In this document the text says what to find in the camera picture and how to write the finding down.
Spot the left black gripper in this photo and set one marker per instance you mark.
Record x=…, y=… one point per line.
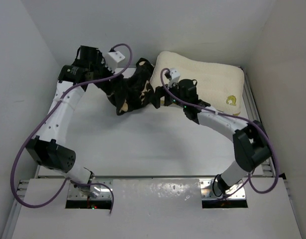
x=100, y=63

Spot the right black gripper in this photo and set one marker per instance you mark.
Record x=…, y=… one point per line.
x=159, y=93

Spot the black floral pillowcase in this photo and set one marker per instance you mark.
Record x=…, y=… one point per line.
x=129, y=94

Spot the cream yellow pillow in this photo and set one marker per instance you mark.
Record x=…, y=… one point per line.
x=218, y=84

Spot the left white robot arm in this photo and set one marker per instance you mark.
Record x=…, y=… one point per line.
x=47, y=146

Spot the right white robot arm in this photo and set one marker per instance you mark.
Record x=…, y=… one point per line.
x=248, y=137

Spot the white front cover board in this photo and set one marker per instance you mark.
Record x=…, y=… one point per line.
x=162, y=209

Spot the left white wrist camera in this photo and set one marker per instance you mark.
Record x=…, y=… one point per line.
x=112, y=59

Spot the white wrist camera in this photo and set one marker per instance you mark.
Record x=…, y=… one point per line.
x=173, y=76
x=112, y=59

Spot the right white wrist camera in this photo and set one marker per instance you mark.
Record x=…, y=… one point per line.
x=173, y=76

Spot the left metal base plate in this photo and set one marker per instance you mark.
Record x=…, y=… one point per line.
x=100, y=191

